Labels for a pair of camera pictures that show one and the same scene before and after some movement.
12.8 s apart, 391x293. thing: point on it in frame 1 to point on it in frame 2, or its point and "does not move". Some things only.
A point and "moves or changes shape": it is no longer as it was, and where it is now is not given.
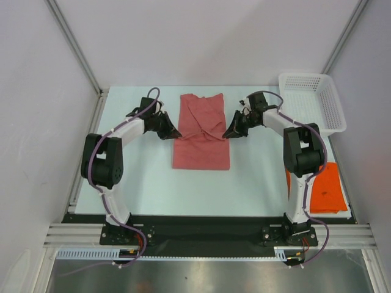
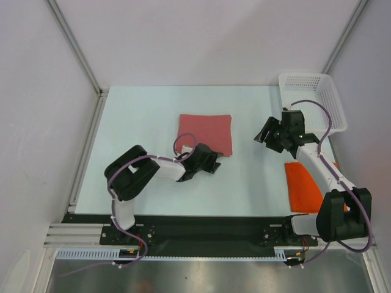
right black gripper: x=232 y=132 to x=271 y=125
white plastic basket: x=312 y=99 does not move
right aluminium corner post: x=346 y=32 does not move
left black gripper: x=170 y=132 to x=212 y=165
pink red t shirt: x=202 y=129 moves or changes shape
